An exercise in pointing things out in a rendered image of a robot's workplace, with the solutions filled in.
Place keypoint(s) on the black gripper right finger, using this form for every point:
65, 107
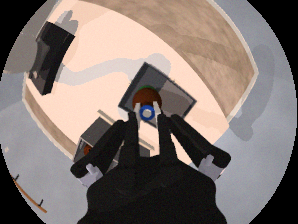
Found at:
209, 159

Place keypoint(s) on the dark grey divided crate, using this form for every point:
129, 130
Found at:
92, 134

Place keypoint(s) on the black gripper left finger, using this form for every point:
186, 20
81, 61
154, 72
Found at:
97, 161

